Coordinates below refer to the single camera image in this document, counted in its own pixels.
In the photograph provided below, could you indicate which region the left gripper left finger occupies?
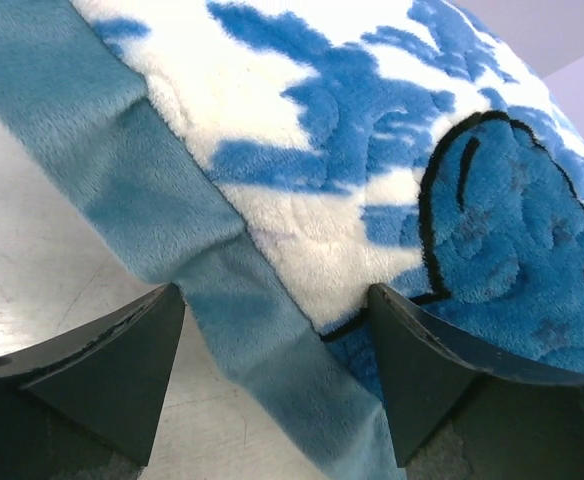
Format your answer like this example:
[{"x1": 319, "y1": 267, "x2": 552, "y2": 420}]
[{"x1": 0, "y1": 284, "x2": 185, "y2": 479}]

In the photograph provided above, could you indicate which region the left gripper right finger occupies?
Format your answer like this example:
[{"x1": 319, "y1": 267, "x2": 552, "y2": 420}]
[{"x1": 368, "y1": 285, "x2": 584, "y2": 480}]

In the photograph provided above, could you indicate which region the blue white plush pillowcase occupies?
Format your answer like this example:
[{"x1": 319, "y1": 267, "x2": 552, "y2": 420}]
[{"x1": 0, "y1": 1, "x2": 584, "y2": 479}]

